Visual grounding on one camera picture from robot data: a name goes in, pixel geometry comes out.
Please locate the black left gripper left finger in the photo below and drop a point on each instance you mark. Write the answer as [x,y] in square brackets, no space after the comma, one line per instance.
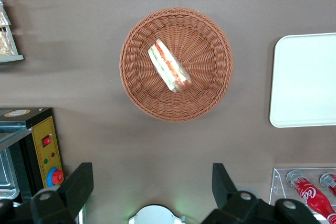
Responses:
[65,197]

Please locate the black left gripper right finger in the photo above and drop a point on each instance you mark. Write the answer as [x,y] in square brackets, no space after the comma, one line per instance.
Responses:
[236,208]

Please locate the triangle sandwich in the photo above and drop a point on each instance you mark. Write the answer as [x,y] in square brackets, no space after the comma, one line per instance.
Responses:
[169,66]

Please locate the metal tray inside warmer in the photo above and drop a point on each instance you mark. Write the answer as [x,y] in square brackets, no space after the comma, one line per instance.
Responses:
[6,176]

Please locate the white plastic tray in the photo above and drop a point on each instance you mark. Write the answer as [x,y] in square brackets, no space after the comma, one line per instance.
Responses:
[304,79]

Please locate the round brown wicker basket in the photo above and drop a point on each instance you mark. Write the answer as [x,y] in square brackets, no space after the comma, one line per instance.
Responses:
[204,51]

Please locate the red knob on blue base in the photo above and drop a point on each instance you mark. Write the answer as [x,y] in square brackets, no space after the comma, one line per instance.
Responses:
[55,177]

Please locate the clear acrylic bottle rack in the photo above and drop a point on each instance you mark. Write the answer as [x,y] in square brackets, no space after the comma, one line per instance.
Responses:
[281,182]

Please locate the black yellow food warmer cabinet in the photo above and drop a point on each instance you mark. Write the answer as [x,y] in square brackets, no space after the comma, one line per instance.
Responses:
[29,155]

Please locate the red cola bottle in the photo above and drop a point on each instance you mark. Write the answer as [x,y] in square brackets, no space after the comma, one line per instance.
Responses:
[329,182]
[312,195]

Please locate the grey shelf with packaged snacks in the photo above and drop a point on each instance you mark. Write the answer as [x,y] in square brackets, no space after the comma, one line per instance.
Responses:
[6,43]

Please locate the red rocker switch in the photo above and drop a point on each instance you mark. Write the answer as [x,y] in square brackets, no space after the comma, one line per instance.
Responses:
[47,141]

